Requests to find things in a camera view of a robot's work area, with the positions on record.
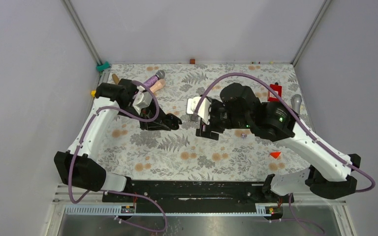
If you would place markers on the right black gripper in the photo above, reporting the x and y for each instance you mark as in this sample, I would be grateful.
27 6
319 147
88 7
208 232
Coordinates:
206 132

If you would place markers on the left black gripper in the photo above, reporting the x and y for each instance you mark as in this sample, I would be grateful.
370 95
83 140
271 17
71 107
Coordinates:
156 124

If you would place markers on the red triangle block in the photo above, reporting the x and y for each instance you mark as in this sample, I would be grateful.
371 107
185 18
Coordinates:
276 154

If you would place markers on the purple earbud pair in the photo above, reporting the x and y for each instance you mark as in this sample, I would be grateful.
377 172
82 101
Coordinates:
244 135

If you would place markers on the red square box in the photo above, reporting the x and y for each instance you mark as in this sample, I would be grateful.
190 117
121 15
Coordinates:
272 97

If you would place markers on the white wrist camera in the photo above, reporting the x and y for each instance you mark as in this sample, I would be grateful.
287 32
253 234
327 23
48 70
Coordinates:
141 101
197 109

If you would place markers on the pink toy microphone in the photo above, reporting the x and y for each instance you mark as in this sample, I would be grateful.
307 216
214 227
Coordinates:
158 85

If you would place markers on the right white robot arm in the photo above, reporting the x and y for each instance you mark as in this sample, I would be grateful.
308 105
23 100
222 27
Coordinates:
329 174

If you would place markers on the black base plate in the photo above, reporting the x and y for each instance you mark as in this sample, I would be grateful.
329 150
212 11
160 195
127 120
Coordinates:
196 196

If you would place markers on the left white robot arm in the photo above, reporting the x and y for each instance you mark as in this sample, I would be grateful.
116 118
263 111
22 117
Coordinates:
78 165

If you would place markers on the purple glitter toy microphone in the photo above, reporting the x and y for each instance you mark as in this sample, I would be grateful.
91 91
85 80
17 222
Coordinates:
160 74

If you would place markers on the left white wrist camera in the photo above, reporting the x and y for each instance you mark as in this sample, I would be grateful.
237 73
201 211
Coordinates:
141 101

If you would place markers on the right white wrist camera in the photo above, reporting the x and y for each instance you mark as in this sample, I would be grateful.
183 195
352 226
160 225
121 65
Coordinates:
197 109

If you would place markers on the brown toy microphone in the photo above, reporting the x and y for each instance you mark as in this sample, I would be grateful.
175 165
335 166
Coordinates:
115 79

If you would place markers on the silver toy microphone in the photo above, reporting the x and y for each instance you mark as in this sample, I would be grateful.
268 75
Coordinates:
296 102

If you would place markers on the teal corner bracket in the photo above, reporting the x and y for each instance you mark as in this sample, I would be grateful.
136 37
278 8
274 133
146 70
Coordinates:
103 66

